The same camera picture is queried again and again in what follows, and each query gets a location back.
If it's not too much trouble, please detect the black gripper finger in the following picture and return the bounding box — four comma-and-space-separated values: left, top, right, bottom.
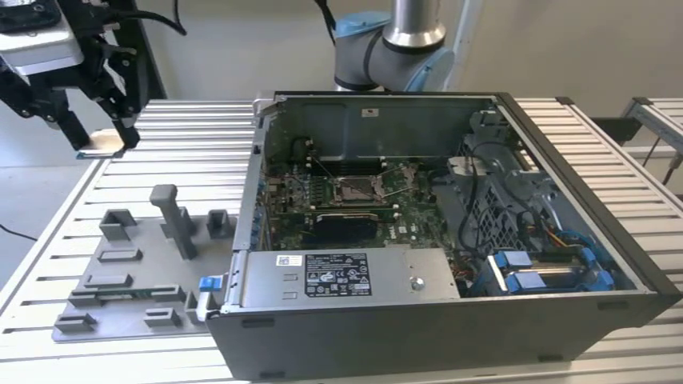
0, 71, 90, 151
87, 39, 142, 150

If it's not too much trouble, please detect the silver square CPU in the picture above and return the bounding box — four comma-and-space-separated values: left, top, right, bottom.
77, 128, 126, 160

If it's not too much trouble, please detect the CPU socket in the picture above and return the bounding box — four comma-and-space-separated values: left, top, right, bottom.
333, 175, 383, 204

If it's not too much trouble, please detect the black RAM slots bank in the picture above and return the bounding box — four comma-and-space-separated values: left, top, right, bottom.
307, 156, 387, 177

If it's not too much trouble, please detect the grey plastic parts rack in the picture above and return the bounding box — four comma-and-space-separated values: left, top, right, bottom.
51, 183, 239, 344

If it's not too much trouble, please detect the blue and silver case latch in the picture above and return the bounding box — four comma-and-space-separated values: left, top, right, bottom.
194, 274, 223, 322

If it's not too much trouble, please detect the green RAM stick on board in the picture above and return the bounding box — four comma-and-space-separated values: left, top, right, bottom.
310, 203, 399, 214

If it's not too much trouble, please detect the black graphics card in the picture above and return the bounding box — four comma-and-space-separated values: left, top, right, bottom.
306, 211, 382, 246

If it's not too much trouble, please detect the black power supply label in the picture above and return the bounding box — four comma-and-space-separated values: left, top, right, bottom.
302, 251, 371, 298

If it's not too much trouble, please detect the green motherboard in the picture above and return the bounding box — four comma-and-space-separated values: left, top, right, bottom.
265, 158, 457, 251

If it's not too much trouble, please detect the silver power supply unit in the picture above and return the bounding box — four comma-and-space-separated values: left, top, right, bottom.
237, 247, 463, 310

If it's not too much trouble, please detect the dark grey disk bay cage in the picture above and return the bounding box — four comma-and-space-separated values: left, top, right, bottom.
430, 107, 638, 298

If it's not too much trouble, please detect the blue disk carrier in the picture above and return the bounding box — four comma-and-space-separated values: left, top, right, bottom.
503, 270, 549, 294
487, 250, 535, 270

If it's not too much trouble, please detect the black open PC case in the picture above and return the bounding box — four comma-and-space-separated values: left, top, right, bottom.
206, 90, 683, 381

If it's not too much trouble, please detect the black vertical post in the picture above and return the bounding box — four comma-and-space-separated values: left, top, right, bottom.
118, 0, 169, 101

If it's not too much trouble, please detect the black camera cable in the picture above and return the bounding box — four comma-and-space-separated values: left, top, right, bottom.
105, 6, 189, 36

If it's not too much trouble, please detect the black cable on floor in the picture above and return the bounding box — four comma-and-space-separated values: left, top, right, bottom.
0, 222, 39, 242

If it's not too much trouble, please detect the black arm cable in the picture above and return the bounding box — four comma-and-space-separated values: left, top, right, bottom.
313, 0, 339, 46

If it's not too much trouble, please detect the white wall conduit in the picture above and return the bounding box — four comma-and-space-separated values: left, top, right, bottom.
451, 0, 477, 92

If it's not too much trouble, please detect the black internal cable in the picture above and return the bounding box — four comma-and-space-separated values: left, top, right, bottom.
457, 142, 514, 250

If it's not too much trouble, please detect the blue plastic carrier bracket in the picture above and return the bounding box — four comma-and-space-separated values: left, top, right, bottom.
577, 244, 617, 292

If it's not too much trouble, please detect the aluminium frame side table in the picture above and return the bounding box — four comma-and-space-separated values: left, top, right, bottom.
625, 95, 683, 197

